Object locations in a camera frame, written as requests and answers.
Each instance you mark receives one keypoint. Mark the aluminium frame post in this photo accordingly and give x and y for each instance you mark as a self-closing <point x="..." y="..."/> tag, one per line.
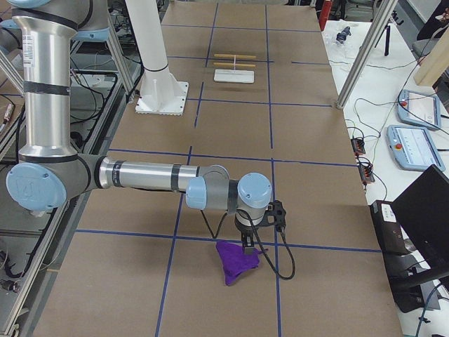
<point x="377" y="25"/>

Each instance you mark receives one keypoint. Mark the near teach pendant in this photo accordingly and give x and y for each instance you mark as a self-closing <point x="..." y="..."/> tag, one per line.
<point x="412" y="148"/>

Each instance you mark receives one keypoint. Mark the near red connector box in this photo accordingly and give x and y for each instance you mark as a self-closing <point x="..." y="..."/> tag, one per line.
<point x="365" y="169"/>

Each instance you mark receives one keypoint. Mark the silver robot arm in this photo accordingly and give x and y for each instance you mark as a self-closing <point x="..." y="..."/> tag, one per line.
<point x="50" y="171"/>

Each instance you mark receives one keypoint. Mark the black monitor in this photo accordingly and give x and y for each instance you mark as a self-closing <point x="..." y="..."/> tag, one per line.
<point x="422" y="211"/>

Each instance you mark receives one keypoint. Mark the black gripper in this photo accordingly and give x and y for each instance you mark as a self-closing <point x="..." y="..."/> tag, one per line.
<point x="246" y="232"/>

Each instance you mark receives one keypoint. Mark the wooden beam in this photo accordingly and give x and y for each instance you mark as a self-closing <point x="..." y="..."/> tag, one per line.
<point x="435" y="63"/>

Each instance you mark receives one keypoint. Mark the black computer box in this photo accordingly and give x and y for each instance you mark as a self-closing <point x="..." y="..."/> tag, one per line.
<point x="387" y="229"/>

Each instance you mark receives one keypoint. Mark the red connector box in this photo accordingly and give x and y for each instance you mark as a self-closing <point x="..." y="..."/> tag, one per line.
<point x="358" y="146"/>
<point x="365" y="169"/>

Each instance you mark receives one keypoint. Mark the teach pendant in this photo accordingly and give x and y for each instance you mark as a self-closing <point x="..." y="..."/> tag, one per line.
<point x="412" y="148"/>
<point x="419" y="109"/>

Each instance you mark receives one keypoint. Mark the purple towel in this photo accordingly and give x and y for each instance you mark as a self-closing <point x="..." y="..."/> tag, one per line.
<point x="235" y="262"/>

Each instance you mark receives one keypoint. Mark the far red connector box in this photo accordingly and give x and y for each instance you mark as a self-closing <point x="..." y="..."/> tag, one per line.
<point x="358" y="146"/>

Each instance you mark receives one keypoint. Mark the far teach pendant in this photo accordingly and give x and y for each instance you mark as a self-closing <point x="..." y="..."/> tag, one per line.
<point x="419" y="109"/>

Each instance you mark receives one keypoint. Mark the white wooden towel rack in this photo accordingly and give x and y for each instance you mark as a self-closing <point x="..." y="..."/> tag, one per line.
<point x="234" y="71"/>

